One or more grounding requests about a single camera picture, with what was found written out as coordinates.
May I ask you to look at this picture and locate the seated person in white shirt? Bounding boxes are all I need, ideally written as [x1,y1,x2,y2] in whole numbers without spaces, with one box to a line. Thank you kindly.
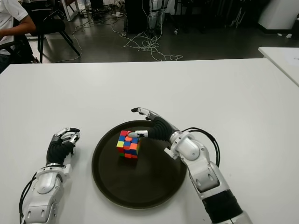
[0,0,37,73]

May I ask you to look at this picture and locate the black cabinet on casters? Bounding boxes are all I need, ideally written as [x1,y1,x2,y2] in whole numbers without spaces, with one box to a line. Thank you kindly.
[125,0,151,35]

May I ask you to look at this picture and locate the multicoloured Rubik's cube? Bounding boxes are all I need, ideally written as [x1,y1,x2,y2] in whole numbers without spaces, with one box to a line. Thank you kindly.
[116,130,141,160]

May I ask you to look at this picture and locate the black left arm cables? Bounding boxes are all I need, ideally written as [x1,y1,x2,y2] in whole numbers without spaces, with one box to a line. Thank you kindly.
[19,174,38,222]

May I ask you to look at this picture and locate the black four-legged chair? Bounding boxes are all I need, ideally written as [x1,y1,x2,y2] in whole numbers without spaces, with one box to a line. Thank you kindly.
[23,0,81,63]

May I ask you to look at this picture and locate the white desk frame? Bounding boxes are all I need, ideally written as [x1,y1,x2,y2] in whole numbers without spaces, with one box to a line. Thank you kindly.
[64,0,84,21]

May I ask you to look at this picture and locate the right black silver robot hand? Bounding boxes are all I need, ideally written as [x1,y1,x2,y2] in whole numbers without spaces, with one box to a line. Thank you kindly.
[127,107,181,142]

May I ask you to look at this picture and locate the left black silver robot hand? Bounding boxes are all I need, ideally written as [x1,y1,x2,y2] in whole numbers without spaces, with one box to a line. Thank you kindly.
[46,127,81,166]

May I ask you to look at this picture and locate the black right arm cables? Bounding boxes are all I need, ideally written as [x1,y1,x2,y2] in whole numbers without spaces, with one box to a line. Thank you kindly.
[181,127,221,168]

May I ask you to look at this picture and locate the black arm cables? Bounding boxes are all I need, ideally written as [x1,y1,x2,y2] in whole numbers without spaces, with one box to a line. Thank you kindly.
[19,174,38,222]
[181,127,221,168]

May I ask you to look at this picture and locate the tangled white floor cable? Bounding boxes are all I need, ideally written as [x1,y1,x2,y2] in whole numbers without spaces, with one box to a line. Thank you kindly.
[112,21,184,62]

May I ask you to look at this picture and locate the white side table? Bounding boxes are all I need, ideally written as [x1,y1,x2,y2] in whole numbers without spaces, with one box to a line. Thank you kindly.
[258,47,299,86]

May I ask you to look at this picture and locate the black wheeled equipment rack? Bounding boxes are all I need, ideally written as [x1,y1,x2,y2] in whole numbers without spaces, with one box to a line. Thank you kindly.
[168,0,257,35]

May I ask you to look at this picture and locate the dark brown round plate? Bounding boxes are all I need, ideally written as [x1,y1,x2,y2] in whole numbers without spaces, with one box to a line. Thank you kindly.
[91,120,187,209]

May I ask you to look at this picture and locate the black office armchair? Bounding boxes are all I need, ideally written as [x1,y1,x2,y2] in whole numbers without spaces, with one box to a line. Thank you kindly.
[0,35,40,63]

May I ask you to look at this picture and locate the white machine housing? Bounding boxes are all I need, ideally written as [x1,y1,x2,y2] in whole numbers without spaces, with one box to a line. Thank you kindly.
[258,0,299,30]

